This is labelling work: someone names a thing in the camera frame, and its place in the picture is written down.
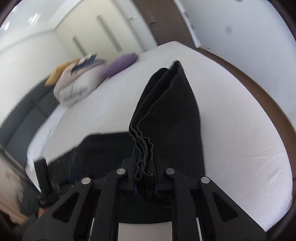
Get white wardrobe with long handles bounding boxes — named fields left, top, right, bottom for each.
left=51, top=1, right=158, bottom=62

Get black denim pants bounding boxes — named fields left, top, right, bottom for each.
left=46, top=60, right=206, bottom=225

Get purple cushion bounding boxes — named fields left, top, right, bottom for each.
left=100, top=53, right=138, bottom=78

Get folded blue grey cloth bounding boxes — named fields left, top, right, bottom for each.
left=71, top=53, right=105, bottom=73

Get brown wooden door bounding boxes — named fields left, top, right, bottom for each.
left=133, top=0, right=196, bottom=49

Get mustard yellow cushion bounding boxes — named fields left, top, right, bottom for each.
left=45, top=58, right=79, bottom=86

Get white bed mattress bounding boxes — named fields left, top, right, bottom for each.
left=25, top=42, right=292, bottom=230

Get folded beige duvet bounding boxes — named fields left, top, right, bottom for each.
left=53, top=62, right=107, bottom=106

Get dark grey upholstered headboard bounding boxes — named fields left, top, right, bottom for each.
left=1, top=80, right=59, bottom=167

